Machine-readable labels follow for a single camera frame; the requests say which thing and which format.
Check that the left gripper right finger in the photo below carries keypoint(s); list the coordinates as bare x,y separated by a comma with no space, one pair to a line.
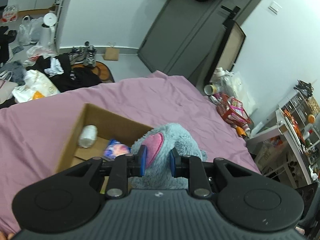
191,168

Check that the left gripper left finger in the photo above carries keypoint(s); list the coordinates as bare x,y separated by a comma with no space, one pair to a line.
121,169

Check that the grey plush slipper pink heart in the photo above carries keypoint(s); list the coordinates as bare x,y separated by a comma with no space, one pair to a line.
159,142

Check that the blue printed package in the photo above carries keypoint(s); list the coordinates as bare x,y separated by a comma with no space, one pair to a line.
115,149

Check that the brown cardboard box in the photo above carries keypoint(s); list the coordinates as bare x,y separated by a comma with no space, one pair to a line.
109,126

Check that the red basket with snacks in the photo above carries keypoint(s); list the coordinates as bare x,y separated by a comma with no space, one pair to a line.
232,111

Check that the white plastic bag pile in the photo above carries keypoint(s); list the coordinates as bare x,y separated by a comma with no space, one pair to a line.
232,85

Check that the pink bed sheet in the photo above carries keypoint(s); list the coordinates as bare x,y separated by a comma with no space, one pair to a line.
33,133

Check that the white desk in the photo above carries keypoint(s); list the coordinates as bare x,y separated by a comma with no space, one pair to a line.
285,147

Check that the small brown paper bag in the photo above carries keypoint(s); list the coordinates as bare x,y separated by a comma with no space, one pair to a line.
111,52

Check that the pair of sneakers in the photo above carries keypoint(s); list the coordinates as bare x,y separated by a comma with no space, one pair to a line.
85,55

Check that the grey door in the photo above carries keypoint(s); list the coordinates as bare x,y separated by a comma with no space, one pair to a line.
183,34

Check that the clothes pile on floor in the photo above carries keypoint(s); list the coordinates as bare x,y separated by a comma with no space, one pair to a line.
42,75

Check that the framed brown board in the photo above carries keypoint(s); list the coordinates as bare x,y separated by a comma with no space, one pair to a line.
225,50

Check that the white humidifier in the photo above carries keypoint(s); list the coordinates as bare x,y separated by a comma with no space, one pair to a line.
47,34

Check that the white plastic shopping bag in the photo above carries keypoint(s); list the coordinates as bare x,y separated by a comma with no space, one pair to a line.
29,30

